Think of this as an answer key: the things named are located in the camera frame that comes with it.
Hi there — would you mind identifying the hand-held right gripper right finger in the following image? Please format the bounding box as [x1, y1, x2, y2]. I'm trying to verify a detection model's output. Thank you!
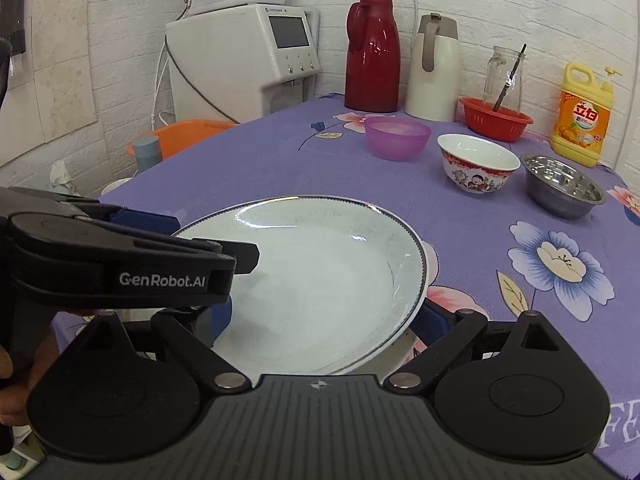
[384, 302, 576, 392]

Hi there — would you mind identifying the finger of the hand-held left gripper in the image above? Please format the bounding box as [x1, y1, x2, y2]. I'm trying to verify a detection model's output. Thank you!
[215, 242, 261, 276]
[95, 202, 182, 237]

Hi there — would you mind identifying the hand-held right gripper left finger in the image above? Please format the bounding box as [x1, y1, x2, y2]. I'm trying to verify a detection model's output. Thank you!
[65, 296, 252, 394]

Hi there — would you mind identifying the grey plate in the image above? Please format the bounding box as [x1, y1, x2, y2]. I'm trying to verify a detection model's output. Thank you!
[172, 195, 432, 377]

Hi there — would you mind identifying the white ceramic bowl red pattern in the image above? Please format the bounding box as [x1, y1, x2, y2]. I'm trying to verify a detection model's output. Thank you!
[437, 133, 522, 195]

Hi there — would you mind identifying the stainless steel bowl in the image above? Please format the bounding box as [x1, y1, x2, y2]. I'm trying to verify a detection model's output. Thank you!
[520, 153, 608, 220]

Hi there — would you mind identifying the purple plastic bowl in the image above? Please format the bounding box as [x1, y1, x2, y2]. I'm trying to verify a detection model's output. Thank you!
[364, 116, 432, 162]

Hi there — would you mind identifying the person's left hand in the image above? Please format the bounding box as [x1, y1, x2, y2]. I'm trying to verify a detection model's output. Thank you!
[0, 327, 62, 429]

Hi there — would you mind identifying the small white bowl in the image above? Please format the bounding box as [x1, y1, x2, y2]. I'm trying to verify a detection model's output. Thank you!
[100, 177, 135, 197]

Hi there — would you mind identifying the grey-blue thermos bottle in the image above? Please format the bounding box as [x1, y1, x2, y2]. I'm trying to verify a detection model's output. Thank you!
[132, 135, 162, 174]

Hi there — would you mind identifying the crumpled white tissue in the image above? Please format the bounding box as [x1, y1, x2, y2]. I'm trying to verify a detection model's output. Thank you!
[50, 160, 82, 196]

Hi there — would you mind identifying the purple floral tablecloth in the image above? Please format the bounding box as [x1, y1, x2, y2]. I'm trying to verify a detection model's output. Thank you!
[50, 94, 640, 480]

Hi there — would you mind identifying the orange plastic basket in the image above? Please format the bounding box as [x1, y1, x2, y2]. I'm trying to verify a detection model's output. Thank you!
[126, 119, 238, 161]

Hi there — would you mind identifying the white water dispenser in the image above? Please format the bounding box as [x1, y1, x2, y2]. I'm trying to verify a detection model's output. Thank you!
[165, 4, 321, 126]

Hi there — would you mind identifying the red plastic colander basket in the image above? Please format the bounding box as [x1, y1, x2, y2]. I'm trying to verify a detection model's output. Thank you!
[459, 97, 534, 143]

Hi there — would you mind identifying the red thermos jug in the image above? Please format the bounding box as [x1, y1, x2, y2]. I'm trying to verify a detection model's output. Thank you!
[344, 0, 402, 114]

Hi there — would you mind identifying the white thermos jug grey lid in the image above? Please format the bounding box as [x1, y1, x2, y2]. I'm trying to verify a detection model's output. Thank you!
[404, 13, 462, 123]

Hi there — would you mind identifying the yellow detergent bottle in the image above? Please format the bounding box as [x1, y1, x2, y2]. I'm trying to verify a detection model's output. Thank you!
[551, 62, 622, 168]

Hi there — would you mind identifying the dark hanging object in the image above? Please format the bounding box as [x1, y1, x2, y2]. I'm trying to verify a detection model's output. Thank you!
[0, 0, 29, 56]

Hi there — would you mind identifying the clear glass jar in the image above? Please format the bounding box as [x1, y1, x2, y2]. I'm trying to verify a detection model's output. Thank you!
[482, 46, 526, 111]

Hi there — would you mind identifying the dark stick in jar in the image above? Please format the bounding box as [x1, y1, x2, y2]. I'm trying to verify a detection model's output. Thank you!
[492, 43, 529, 112]

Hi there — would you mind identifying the grey hose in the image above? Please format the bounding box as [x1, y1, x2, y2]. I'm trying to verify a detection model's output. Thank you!
[165, 35, 243, 125]

